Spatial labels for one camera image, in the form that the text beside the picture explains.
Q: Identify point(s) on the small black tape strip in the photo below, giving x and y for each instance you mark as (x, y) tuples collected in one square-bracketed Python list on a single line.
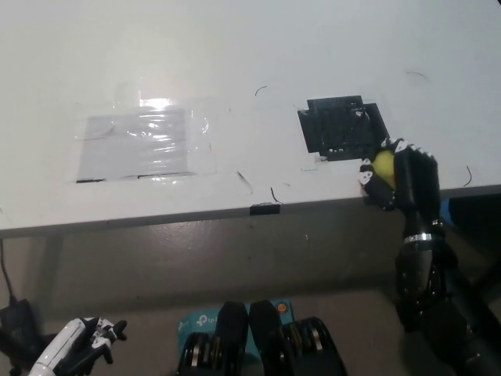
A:
[(265, 209)]

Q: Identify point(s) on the blue object under table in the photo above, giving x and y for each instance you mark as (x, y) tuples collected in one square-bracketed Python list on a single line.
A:
[(449, 211)]

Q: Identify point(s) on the small yellow orange tennis ball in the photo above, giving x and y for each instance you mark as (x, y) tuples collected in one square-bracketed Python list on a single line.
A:
[(384, 166)]

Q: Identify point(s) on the clear plastic film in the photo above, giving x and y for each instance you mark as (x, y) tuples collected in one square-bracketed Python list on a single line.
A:
[(201, 131)]

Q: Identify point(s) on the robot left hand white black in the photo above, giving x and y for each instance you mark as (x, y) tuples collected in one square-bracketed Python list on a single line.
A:
[(64, 340)]

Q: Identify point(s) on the black tape patch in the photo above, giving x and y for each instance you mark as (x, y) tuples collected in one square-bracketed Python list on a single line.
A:
[(336, 125)]

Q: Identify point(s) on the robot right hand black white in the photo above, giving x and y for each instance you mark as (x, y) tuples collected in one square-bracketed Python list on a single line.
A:
[(420, 188)]

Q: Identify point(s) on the black power adapter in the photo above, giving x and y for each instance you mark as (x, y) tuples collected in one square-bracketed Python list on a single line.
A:
[(17, 323)]

